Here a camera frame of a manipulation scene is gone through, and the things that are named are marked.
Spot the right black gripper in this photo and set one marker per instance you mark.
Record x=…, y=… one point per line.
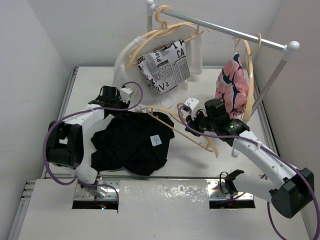
x=192, y=123

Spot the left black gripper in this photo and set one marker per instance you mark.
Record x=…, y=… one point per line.
x=121, y=115

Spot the black t shirt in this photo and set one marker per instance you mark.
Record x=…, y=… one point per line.
x=125, y=143

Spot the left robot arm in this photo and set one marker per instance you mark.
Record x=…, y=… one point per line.
x=64, y=143

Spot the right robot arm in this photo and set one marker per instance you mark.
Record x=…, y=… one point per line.
x=290, y=189

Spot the white t shirt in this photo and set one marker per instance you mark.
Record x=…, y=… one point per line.
x=144, y=95

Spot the pink patterned t shirt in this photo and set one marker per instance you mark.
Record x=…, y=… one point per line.
x=231, y=87

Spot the newspaper print t shirt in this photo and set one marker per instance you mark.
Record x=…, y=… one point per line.
x=166, y=67

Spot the white paper label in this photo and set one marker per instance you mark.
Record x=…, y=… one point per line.
x=155, y=140

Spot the metal clothes rack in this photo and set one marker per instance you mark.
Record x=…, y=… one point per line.
x=288, y=50

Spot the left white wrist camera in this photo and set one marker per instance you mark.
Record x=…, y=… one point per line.
x=126, y=93

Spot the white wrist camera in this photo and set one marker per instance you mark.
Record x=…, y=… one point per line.
x=192, y=105
x=126, y=93

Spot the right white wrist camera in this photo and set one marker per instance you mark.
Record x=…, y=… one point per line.
x=192, y=105

